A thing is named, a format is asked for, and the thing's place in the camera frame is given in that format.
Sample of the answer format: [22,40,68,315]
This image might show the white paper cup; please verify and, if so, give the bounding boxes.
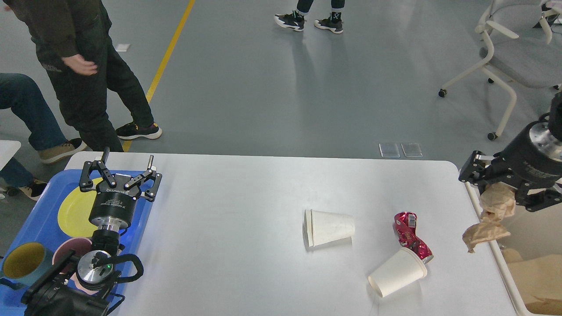
[367,247,428,298]
[304,209,356,247]

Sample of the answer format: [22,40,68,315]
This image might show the crushed red can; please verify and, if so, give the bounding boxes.
[393,212,434,265]

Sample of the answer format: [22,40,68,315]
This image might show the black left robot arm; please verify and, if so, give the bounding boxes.
[21,148,162,316]

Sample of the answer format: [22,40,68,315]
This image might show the teal mug yellow inside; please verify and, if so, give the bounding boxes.
[0,242,54,290]

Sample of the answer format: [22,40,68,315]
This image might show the white table edge left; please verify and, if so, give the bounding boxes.
[0,140,22,169]

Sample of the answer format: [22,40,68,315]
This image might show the brown paper front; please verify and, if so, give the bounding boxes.
[462,183,516,253]

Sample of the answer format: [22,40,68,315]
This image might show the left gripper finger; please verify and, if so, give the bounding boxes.
[123,155,162,202]
[78,147,116,194]

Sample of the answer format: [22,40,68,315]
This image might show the lying white paper cup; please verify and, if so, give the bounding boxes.
[304,209,356,247]

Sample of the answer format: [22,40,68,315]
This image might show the grey office chair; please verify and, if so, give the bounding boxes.
[438,0,562,140]

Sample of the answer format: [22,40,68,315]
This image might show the white plastic bin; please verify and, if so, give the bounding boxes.
[466,184,562,316]

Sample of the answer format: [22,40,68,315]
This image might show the seated person in jeans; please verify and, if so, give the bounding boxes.
[0,73,87,201]

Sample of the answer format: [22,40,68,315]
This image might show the person in dark jeans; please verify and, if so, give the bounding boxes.
[274,0,346,34]

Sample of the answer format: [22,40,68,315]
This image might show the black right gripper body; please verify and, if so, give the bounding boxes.
[494,121,562,189]

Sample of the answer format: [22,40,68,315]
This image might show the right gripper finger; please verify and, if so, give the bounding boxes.
[515,184,562,212]
[458,151,519,194]

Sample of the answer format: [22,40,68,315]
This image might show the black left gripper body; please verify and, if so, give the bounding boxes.
[88,176,141,229]

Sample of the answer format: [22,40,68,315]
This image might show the pink mug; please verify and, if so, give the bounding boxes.
[53,237,99,294]

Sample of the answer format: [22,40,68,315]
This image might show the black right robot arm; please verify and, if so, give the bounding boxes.
[458,93,562,212]

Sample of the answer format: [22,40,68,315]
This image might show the yellow plastic plate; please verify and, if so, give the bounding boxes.
[58,188,99,237]

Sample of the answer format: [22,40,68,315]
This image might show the person in black trousers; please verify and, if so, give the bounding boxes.
[5,0,162,152]

